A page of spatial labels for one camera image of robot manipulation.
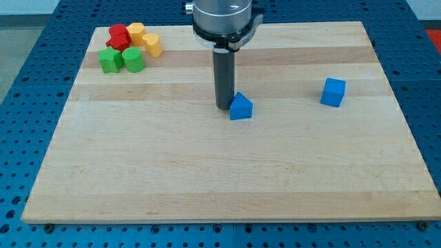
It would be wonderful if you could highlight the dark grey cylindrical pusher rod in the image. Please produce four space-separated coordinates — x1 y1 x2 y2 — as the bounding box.
213 52 235 110

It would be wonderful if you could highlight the blue triangle block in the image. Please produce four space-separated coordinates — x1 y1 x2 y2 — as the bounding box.
230 92 254 121

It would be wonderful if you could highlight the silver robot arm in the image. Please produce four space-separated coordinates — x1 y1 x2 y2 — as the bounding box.
183 0 264 110

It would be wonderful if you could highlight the blue cube block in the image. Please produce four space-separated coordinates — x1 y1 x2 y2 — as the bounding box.
320 78 347 107

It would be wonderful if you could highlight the yellow heart block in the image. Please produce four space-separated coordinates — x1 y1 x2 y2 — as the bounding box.
142 33 163 58

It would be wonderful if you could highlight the green cylinder block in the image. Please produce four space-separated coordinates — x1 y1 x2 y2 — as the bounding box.
122 47 145 73

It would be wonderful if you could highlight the yellow hexagon block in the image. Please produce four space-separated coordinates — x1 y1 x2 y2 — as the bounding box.
126 23 146 46

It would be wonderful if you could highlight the red star block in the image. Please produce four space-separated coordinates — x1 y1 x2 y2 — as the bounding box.
105 35 130 52

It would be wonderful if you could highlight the red cylinder block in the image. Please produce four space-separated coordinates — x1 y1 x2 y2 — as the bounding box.
109 23 130 39

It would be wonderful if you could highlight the green star block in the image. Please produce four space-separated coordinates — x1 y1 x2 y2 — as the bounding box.
98 46 124 74

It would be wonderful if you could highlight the light wooden board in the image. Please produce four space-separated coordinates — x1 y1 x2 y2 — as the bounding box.
22 21 440 224

